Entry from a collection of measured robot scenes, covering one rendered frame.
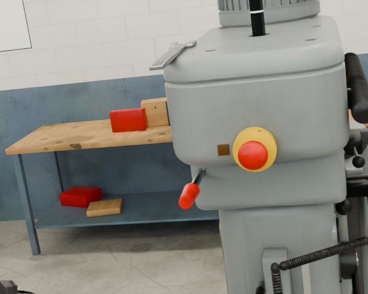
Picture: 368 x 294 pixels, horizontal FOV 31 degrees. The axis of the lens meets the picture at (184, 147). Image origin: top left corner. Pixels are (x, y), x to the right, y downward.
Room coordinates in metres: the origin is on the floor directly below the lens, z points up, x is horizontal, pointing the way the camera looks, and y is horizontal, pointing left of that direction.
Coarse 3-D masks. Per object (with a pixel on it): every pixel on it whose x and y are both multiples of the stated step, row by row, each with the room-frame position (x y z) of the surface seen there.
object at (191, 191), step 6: (204, 168) 1.01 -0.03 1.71; (198, 174) 0.98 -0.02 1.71; (204, 174) 1.01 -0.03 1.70; (198, 180) 0.96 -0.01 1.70; (186, 186) 0.92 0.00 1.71; (192, 186) 0.92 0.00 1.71; (198, 186) 0.95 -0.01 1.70; (186, 192) 0.89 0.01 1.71; (192, 192) 0.90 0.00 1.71; (198, 192) 0.92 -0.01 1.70; (180, 198) 0.88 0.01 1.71; (186, 198) 0.88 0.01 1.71; (192, 198) 0.88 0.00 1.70; (180, 204) 0.88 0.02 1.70; (186, 204) 0.88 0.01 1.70
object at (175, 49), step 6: (192, 42) 1.07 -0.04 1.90; (174, 48) 1.01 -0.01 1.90; (180, 48) 1.01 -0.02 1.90; (168, 54) 0.95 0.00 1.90; (174, 54) 0.95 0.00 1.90; (156, 60) 0.91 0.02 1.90; (162, 60) 0.90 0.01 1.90; (168, 60) 0.90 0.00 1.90; (150, 66) 0.87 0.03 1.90; (156, 66) 0.86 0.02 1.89; (162, 66) 0.86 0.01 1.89
